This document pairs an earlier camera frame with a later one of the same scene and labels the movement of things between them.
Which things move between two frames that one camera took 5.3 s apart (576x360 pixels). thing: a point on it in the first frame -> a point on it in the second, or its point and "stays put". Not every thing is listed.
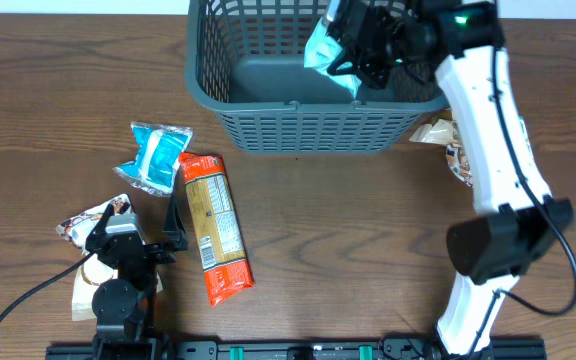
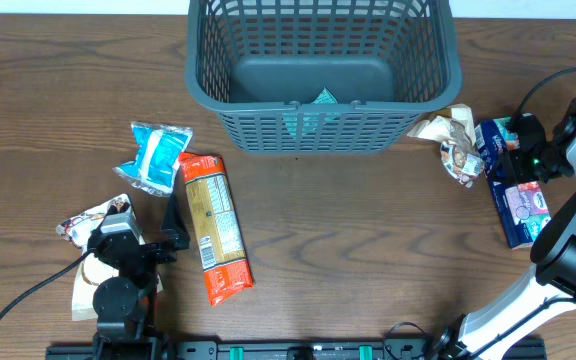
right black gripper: [364, 67] -> [514, 160]
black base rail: [151, 348] stays put
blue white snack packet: [160, 149] stays put
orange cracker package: [221, 239] stays put
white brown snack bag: [97, 272] stays put
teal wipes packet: [321, 51] -> [299, 124]
